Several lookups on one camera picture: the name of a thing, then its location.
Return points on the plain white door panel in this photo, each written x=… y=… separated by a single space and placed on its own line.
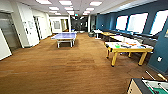
x=4 y=45

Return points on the white table with items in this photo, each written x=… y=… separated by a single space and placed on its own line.
x=130 y=49

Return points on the bright office window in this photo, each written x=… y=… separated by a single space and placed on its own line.
x=138 y=22
x=121 y=22
x=160 y=22

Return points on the rectangular ceiling light panel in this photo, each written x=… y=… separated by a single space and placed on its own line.
x=43 y=1
x=95 y=3
x=65 y=2

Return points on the steel elevator door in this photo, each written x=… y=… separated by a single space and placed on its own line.
x=9 y=30

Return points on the blue ping pong table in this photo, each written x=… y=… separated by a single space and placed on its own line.
x=64 y=36

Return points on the small wooden side table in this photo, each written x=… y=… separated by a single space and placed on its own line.
x=106 y=34

